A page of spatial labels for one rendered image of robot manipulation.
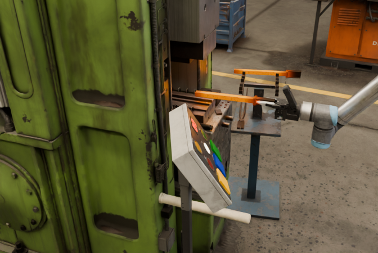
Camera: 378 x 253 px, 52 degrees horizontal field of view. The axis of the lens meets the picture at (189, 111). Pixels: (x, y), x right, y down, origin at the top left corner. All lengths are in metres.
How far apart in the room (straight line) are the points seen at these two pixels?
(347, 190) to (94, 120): 2.04
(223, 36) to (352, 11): 1.74
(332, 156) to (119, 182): 2.05
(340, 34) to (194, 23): 3.80
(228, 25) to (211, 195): 4.43
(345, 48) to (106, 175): 3.99
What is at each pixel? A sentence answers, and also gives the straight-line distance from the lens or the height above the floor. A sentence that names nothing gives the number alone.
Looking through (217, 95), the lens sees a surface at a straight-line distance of 1.98.
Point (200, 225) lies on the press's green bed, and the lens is 2.33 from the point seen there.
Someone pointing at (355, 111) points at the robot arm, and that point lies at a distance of 2.00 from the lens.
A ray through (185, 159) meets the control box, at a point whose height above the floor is 1.16.
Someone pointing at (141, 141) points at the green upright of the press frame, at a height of 0.98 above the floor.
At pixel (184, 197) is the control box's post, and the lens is 1.60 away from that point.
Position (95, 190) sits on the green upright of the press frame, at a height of 0.58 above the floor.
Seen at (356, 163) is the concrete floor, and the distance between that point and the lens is 3.51.
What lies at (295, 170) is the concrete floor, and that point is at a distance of 3.28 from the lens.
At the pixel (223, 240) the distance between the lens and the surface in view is 2.63.
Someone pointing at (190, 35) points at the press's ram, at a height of 1.40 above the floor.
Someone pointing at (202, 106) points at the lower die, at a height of 0.99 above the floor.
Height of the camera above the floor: 1.91
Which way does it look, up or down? 28 degrees down
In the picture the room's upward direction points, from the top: 1 degrees counter-clockwise
